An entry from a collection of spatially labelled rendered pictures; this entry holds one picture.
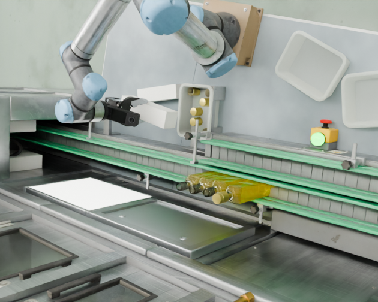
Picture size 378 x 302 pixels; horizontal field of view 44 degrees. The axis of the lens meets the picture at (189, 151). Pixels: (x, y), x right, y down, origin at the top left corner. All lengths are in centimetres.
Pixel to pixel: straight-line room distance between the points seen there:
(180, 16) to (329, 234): 84
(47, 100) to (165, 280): 128
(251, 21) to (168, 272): 98
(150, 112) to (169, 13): 56
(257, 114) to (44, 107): 103
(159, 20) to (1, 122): 117
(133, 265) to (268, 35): 98
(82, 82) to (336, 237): 94
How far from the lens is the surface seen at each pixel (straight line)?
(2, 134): 220
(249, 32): 179
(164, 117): 163
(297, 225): 164
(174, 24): 124
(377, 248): 155
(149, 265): 131
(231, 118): 189
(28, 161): 243
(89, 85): 143
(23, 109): 224
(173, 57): 210
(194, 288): 121
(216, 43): 152
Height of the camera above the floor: 229
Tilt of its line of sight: 49 degrees down
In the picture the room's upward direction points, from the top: 97 degrees counter-clockwise
